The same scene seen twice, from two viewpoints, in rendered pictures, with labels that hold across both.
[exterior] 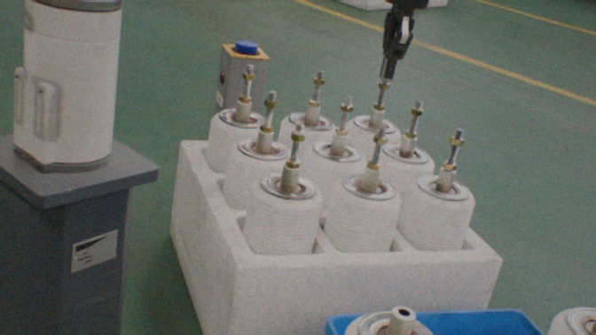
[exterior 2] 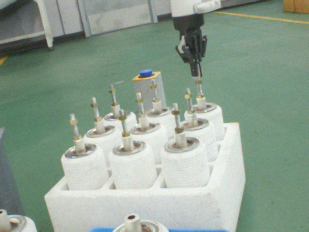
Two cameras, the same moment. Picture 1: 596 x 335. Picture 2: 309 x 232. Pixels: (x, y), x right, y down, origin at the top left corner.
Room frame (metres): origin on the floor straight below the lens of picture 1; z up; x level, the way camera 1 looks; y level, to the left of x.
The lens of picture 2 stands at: (0.28, -0.76, 0.59)
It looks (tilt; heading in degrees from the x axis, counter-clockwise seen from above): 18 degrees down; 43
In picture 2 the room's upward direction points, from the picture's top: 11 degrees counter-clockwise
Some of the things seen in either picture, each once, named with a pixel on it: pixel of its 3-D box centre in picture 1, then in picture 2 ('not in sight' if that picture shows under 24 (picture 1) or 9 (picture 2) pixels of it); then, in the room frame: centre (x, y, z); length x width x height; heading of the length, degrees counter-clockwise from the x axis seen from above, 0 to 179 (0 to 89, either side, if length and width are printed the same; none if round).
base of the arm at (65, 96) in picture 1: (71, 81); not in sight; (0.71, 0.25, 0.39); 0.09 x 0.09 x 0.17; 52
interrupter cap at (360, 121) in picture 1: (374, 125); (202, 108); (1.15, -0.11, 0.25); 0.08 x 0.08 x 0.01
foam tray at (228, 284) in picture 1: (317, 244); (157, 188); (0.99, -0.05, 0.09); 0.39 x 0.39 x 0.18; 24
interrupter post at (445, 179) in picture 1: (445, 180); (180, 139); (0.93, -0.21, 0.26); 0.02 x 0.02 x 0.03
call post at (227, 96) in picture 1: (232, 133); (155, 125); (1.23, 0.13, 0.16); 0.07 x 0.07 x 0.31; 24
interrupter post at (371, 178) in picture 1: (371, 179); (128, 142); (0.89, -0.10, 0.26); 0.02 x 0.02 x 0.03
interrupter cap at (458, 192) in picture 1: (443, 188); (181, 145); (0.93, -0.21, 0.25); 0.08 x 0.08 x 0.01
